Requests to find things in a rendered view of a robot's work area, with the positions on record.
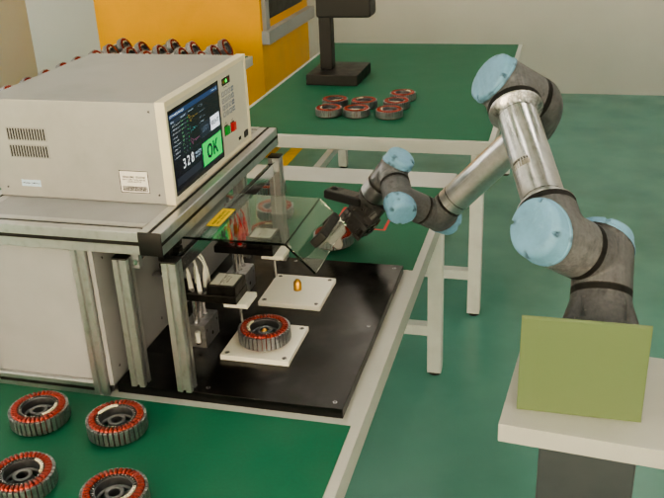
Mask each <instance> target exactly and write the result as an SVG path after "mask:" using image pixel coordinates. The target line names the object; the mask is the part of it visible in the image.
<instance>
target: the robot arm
mask: <svg viewBox="0 0 664 498"><path fill-rule="evenodd" d="M471 95H472V97H473V99H474V100H476V102H477V103H479V104H483V105H484V106H485V107H486V110H487V113H488V117H489V119H490V121H491V123H492V124H493V125H494V126H495V127H497V128H499V129H500V131H501V134H500V135H499V136H498V137H497V138H496V139H495V140H493V141H492V142H491V143H490V144H489V145H488V146H487V147H486V148H485V149H484V150H483V151H482V152H481V153H480V154H479V155H478V156H477V157H476V158H475V159H474V160H473V161H472V162H470V163H469V164H468V165H467V166H466V167H465V168H464V169H463V170H462V171H461V172H460V173H459V174H458V175H457V176H456V177H455V178H454V179H453V180H452V181H451V182H450V183H449V184H448V185H446V186H445V187H444V188H443V189H442V190H441V191H440V192H439V193H438V194H437V195H436V196H435V197H434V198H432V197H430V196H428V195H425V194H423V193H421V192H419V191H416V190H414V189H412V188H411V184H410V180H409V176H408V173H409V172H411V170H412V168H413V166H414V159H413V157H412V155H411V154H410V153H409V152H408V151H407V150H405V149H403V148H400V147H391V148H390V149H389V150H388V151H387V152H386V154H385V155H383V156H382V159H381V160H380V161H379V163H378V164H377V165H376V167H375V168H374V170H373V171H372V173H371V174H370V175H369V177H368V178H367V179H366V181H365V182H364V183H363V185H362V188H361V189H360V190H359V191H358V192H355V191H352V190H348V189H344V188H340V187H336V186H332V187H330V188H328V189H326V190H324V198H325V199H328V200H332V201H336V202H339V203H343V204H347V205H349V206H348V207H347V208H346V209H345V210H344V211H343V212H342V213H341V214H340V218H341V219H342V220H343V221H344V222H345V223H346V224H347V225H346V226H347V227H348V228H349V229H350V231H351V232H352V233H353V234H352V235H353V236H354V238H355V239H356V240H357V241H359V240H360V239H361V238H362V237H364V236H367V235H369V234H370V233H372V232H373V230H374V229H375V228H376V226H377V225H378V224H379V223H380V221H381V219H380V217H381V216H382V214H383V213H384V212H386V215H387V218H388V219H389V220H390V221H391V222H393V223H396V224H398V223H401V224H405V223H408V222H410V221H413V222H415V223H418V224H420V225H423V226H425V227H427V228H430V229H431V230H433V231H435V232H438V233H441V234H445V235H450V234H453V233H455V232H456V231H457V228H458V226H459V225H460V224H461V213H462V212H463V211H464V210H466V209H467V208H468V207H469V206H470V205H471V204H472V203H473V202H474V201H476V200H477V199H478V198H479V197H480V196H481V195H482V194H483V193H484V192H485V191H487V190H488V189H489V188H490V187H491V186H492V185H493V184H494V183H495V182H496V181H497V180H499V179H500V178H501V177H502V176H503V175H504V174H505V173H506V172H507V171H508V170H510V169H512V172H513V176H514V179H515V182H516V186H517V189H518V193H519V196H520V200H521V202H520V203H519V205H518V207H517V210H516V212H515V214H514V216H513V218H512V220H514V223H513V224H511V227H510V235H511V240H512V243H513V245H514V247H515V249H516V250H517V252H518V253H519V254H520V255H522V256H523V257H525V258H526V259H528V260H529V261H530V262H532V263H534V264H536V265H539V266H543V267H546V268H548V269H550V270H552V271H555V272H556V273H558V274H561V275H563V276H565V277H567V278H570V279H571V287H570V299H569V302H568V305H567V307H566V309H565V312H564V314H563V317H562V318H567V319H579V320H591V321H603V322H615V323H625V324H637V325H639V323H638V320H637V316H636V313H635V310H634V307H633V303H632V299H633V272H634V256H635V245H634V235H633V233H632V231H631V229H630V228H629V227H628V226H627V225H625V224H624V223H622V222H620V221H618V220H616V219H613V218H610V219H606V218H605V217H603V216H591V217H586V218H585V217H584V216H583V215H582V214H581V211H580V209H579V206H578V204H577V201H576V198H575V196H574V195H573V193H571V192H570V191H568V190H566V189H564V188H563V185H562V182H561V179H560V176H559V173H558V170H557V167H556V164H555V162H554V159H553V156H552V153H551V150H550V147H549V144H548V140H549V139H550V137H551V136H552V135H553V133H554V132H555V130H556V128H557V126H558V124H559V122H560V120H561V116H562V112H563V100H562V96H561V93H560V91H559V89H558V87H557V86H556V85H555V84H554V83H553V82H552V81H551V80H549V79H548V78H546V77H544V76H542V75H540V74H539V73H537V72H535V71H534V70H532V69H530V67H528V66H526V65H525V64H523V63H522V62H520V61H518V60H517V58H515V57H511V56H509V55H508V54H505V53H501V54H496V55H494V56H492V57H491V58H489V59H488V60H487V61H486V62H485V63H484V64H483V65H482V66H481V68H480V69H479V70H478V72H477V74H476V76H475V78H474V80H473V82H472V86H471Z"/></svg>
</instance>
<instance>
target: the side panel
mask: <svg viewBox="0 0 664 498"><path fill-rule="evenodd" d="M0 383H8V384H16V385H23V386H31V387H40V388H48V389H56V390H64V391H72V392H80V393H89V394H97V395H101V394H104V395H105V396H110V395H111V391H114V390H115V389H116V388H115V386H114V385H110V381H109V375H108V369H107V364H106V358H105V352H104V346H103V340H102V335H101V329H100V323H99V317H98V312H97V306H96V300H95V295H94V290H93V284H92V278H91V272H90V267H89V261H88V255H87V251H78V250H65V249H52V248H40V247H27V246H14V245H1V244H0Z"/></svg>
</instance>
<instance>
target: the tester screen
mask: <svg viewBox="0 0 664 498"><path fill-rule="evenodd" d="M217 112H219V107H218V98H217V88H216V85H215V86H214V87H212V88H211V89H209V90H207V91H206V92H204V93H203V94H201V95H200V96H199V97H198V98H196V99H194V100H193V101H191V102H190V103H188V104H187V105H185V106H184V107H182V108H180V109H179V110H177V111H176V112H174V113H173V114H171V115H170V116H168V117H169V126H170V133H171V141H172V149H173V157H174V166H175V174H176V182H177V190H178V193H179V192H180V191H181V190H182V189H183V188H184V187H186V186H187V185H188V184H189V183H190V182H191V181H193V180H194V179H195V178H196V177H197V176H199V175H200V174H201V173H202V172H203V171H204V170H205V169H206V168H207V167H208V166H209V165H211V164H212V163H213V162H214V161H215V160H216V159H218V158H219V157H220V156H221V155H222V154H223V149H222V153H220V154H219V155H218V156H217V157H216V158H214V159H213V160H212V161H211V162H210V163H209V164H208V165H207V166H206V167H205V164H204V156H203V146H202V144H203V143H204V142H206V141H207V140H208V139H209V138H211V137H212V136H213V135H215V134H216V133H217V132H219V131H221V128H220V125H219V126H217V127H216V128H215V129H213V130H212V131H211V132H209V133H208V134H207V135H205V136H204V137H203V138H202V135H201V126H200V124H201V123H203V122H204V121H205V120H207V119H208V118H210V117H211V116H212V115H214V114H215V113H217ZM193 150H195V159H196V161H195V162H194V163H193V164H192V165H190V166H189V167H188V168H187V169H185V170H183V162H182V159H183V158H184V157H186V156H187V155H188V154H189V153H191V152H192V151H193ZM201 160H202V165H203V167H202V168H201V169H200V170H199V171H198V172H196V173H195V174H194V175H193V176H192V177H190V178H189V179H188V180H187V181H186V182H184V183H183V184H182V185H181V186H180V187H178V179H179V178H180V177H181V176H183V175H184V174H185V173H186V172H187V171H189V170H190V169H191V168H192V167H194V166H195V165H196V164H197V163H199V162H200V161H201Z"/></svg>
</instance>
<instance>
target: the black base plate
mask: <svg viewBox="0 0 664 498"><path fill-rule="evenodd" d="M244 263H250V264H254V268H255V280H256V284H255V285H254V287H253V288H252V289H251V290H250V291H254V292H256V293H257V296H256V298H255V299H254V301H253V302H252V303H251V305H250V306H249V307H248V309H244V308H242V309H243V320H245V319H247V318H249V317H252V316H255V315H259V314H262V315H263V314H277V315H280V316H282V317H284V318H286V319H287V320H288V321H289V322H290V325H299V326H308V332H307V334H306V336H305V338H304V340H303V341H302V343H301V345H300V347H299V348H298V350H297V352H296V354H295V356H294V357H293V359H292V361H291V363H290V365H289V366H288V367H284V366H275V365H265V364H256V363H247V362H237V361H229V360H221V359H220V354H221V352H222V351H223V350H224V348H225V347H226V345H227V344H228V343H229V341H230V340H231V338H232V337H233V336H234V334H235V333H236V331H237V330H238V326H239V324H240V316H239V308H233V307H224V306H223V303H211V302H206V307H207V309H214V310H217V314H218V323H219V332H218V334H217V335H216V336H215V338H214V339H213V340H212V342H211V343H210V344H209V346H208V347H207V348H200V347H193V353H194V361H195V369H196V378H197V386H196V388H194V391H193V392H192V393H189V392H186V390H184V391H183V392H180V391H178V388H177V381H176V374H175V367H174V360H173V352H172V345H171V337H170V330H169V324H168V325H167V326H166V327H165V328H164V329H163V331H162V332H161V333H160V334H159V335H158V336H157V338H156V339H155V340H154V341H153V342H152V343H151V344H150V346H149V347H148V348H147V349H146V350H147V356H148V362H149V369H150V375H151V381H150V382H148V383H147V386H146V387H140V385H138V386H131V380H130V374H129V370H128V371H127V372H126V373H125V374H124V376H123V377H122V378H121V379H120V380H119V381H118V389H119V392H127V393H135V394H143V395H152V396H160V397H168V398H176V399H185V400H193V401H200V402H209V403H217V404H225V405H234V406H242V407H250V408H258V409H267V410H275V411H283V412H291V413H299V414H307V415H315V416H324V417H332V418H340V419H343V418H344V415H345V413H346V410H347V408H348V406H349V403H350V401H351V398H352V396H353V394H354V391H355V389H356V386H357V384H358V381H359V379H360V377H361V374H362V372H363V369H364V367H365V365H366V362H367V360H368V357H369V355H370V353H371V350H372V348H373V345H374V342H375V339H376V337H377V334H378V332H379V330H380V327H381V325H382V322H383V320H384V318H385V315H386V313H387V311H388V309H389V307H390V304H391V302H392V299H393V297H394V295H395V292H396V290H397V287H398V285H399V283H400V280H401V278H402V275H403V266H397V265H384V264H371V263H357V262H344V261H330V260H324V262H323V263H322V265H321V266H320V268H319V270H318V271H317V273H316V274H315V275H314V274H313V273H312V272H311V271H310V270H309V269H308V268H307V267H306V266H305V265H304V264H303V263H302V262H301V261H299V260H298V259H297V258H291V257H288V259H287V260H286V261H282V260H280V261H277V273H278V274H283V275H295V276H308V277H320V278H332V279H336V284H335V286H334V287H333V289H332V291H331V292H330V293H329V295H328V297H327V299H326V301H325V302H324V304H323V306H322V308H321V309H320V311H315V310H304V309H293V308H281V307H271V306H260V305H258V301H259V299H260V298H261V296H262V295H263V294H264V292H265V291H266V289H267V288H268V287H269V285H270V284H271V282H272V281H273V278H274V264H273V260H269V259H262V258H261V256H256V255H251V258H246V257H244ZM232 265H233V259H232V254H229V255H228V256H227V257H226V258H225V259H224V260H223V262H222V263H221V264H220V265H219V266H218V267H217V268H216V270H215V271H214V272H213V273H212V274H211V275H210V280H211V279H212V278H213V277H214V276H215V275H216V274H217V273H218V272H220V273H227V271H228V270H229V269H230V268H231V267H232Z"/></svg>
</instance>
